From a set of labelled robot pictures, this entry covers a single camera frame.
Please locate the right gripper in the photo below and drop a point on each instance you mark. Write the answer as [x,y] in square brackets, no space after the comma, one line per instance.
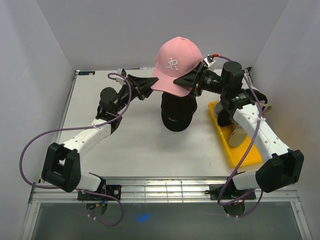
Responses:
[187,80]

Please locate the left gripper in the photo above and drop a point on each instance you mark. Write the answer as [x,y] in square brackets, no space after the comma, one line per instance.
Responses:
[142,88]

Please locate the pink cap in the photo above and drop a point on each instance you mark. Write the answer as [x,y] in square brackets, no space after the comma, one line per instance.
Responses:
[176,58]

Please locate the black cap gold logo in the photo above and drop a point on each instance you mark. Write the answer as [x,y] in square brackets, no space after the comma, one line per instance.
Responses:
[177,112]

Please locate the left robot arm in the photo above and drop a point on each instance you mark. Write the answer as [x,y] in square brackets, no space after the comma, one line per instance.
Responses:
[62,164]

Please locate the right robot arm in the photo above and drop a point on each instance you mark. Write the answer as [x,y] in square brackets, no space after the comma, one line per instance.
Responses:
[281,165]

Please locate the black cap white logo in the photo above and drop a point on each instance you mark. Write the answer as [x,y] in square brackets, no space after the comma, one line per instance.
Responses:
[222,117]

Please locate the beige cap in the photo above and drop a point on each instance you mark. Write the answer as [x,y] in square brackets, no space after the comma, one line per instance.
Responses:
[237,136]

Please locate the yellow plastic tray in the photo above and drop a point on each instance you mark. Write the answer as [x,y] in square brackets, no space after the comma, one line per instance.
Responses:
[234,154]

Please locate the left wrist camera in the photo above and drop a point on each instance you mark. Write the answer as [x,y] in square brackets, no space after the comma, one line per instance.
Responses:
[120,73]

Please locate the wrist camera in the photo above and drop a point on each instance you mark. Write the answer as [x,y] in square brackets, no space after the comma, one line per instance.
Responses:
[120,73]
[210,60]

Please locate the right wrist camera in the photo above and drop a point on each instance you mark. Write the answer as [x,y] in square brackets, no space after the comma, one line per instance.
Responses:
[210,60]

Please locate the aluminium table rail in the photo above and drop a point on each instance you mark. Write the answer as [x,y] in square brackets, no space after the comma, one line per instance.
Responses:
[142,190]

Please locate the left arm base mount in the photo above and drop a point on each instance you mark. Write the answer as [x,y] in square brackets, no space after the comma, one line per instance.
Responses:
[113,190]

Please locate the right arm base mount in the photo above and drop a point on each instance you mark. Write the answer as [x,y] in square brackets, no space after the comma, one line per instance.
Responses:
[229,194]

